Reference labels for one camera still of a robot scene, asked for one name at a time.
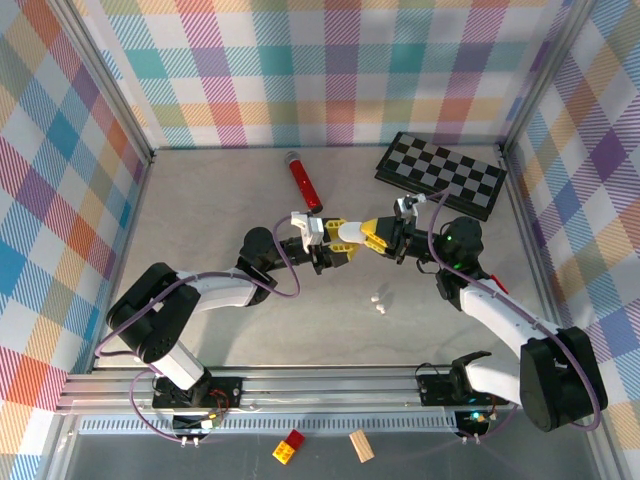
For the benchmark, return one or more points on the pale pink earbud charging case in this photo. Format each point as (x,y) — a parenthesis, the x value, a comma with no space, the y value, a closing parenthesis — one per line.
(351,232)

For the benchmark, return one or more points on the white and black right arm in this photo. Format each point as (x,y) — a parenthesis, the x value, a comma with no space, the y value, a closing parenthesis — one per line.
(505,310)

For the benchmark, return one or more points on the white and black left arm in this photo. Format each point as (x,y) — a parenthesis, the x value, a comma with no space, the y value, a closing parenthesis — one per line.
(220,295)

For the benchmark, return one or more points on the small red block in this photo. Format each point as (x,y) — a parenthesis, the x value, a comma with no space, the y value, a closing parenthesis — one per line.
(498,283)

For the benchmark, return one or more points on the red glitter microphone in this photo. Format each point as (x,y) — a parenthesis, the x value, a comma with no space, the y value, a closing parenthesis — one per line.
(302,180)

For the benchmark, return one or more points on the black folding chessboard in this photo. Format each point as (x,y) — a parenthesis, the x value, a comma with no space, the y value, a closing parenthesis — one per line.
(450,165)

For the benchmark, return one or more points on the black controller board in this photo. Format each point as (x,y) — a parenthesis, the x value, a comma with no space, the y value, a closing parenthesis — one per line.
(472,422)
(195,425)

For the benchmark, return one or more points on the red toy brick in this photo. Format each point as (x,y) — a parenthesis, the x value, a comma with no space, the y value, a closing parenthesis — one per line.
(296,438)

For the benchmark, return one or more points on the light wooden block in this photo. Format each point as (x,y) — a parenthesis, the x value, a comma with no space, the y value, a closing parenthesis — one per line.
(362,446)

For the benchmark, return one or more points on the yellow toy brick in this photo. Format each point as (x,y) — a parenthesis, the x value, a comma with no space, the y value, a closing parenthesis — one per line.
(283,452)

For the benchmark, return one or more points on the aluminium side rail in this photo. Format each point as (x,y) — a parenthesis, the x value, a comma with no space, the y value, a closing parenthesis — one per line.
(534,235)
(121,260)

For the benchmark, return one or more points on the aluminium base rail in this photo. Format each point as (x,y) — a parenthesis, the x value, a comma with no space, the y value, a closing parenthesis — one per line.
(325,387)

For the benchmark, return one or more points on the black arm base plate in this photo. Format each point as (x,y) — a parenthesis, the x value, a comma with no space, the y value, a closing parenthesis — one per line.
(435,390)
(225,392)

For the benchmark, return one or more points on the aluminium frame post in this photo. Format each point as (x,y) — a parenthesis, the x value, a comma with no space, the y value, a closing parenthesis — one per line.
(545,75)
(103,75)

